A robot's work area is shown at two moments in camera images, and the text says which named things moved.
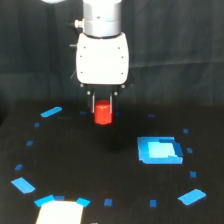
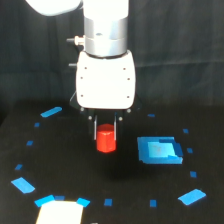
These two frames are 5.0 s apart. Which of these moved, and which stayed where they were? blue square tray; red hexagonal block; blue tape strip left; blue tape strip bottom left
Moved: red hexagonal block
Stayed: blue tape strip bottom left; blue square tray; blue tape strip left
